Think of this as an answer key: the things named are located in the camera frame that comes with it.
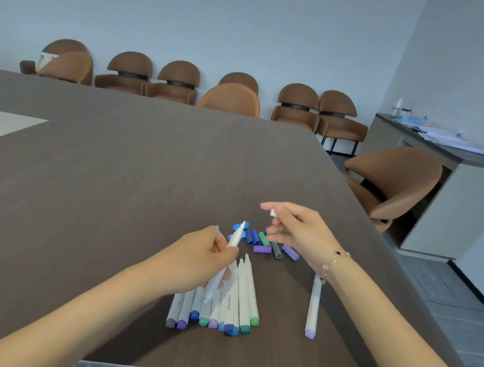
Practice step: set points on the person's right hand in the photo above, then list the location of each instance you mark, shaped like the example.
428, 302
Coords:
310, 237

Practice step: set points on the person's left hand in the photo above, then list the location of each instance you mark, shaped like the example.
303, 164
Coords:
196, 264

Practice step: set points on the person's right thumb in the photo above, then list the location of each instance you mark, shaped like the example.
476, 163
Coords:
289, 220

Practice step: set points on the person's left thumb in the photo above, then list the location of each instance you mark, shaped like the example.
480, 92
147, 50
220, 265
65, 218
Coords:
225, 259

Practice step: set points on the small white pen cap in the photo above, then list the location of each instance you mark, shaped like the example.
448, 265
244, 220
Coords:
273, 213

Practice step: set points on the white marker pen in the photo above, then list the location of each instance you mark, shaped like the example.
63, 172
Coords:
235, 237

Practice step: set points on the person's left forearm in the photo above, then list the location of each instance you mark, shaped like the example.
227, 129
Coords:
72, 323

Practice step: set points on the person's right forearm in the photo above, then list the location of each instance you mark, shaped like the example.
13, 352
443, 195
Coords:
403, 344

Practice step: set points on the heap of coloured marker caps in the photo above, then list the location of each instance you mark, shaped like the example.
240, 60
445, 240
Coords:
262, 249

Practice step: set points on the pile of white markers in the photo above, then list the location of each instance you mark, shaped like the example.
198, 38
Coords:
245, 297

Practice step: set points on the white marker lavender end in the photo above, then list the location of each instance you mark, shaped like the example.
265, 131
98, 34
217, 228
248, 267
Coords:
313, 310

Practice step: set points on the brown curved-back armchair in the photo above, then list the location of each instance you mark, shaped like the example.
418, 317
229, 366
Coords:
398, 175

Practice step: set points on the row of brown chairs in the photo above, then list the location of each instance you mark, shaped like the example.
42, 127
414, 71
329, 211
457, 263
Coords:
230, 99

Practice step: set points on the clear small bottle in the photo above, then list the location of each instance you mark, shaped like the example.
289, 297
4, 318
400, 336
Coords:
396, 108

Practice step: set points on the blue cloth bundle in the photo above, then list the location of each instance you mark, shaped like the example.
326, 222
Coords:
410, 119

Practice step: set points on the stack of white papers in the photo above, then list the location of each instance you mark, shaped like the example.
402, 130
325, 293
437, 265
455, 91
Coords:
456, 142

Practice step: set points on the grey sideboard cabinet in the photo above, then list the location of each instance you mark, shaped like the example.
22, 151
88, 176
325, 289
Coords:
478, 208

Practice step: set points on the white bag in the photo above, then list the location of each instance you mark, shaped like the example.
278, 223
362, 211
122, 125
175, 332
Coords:
47, 63

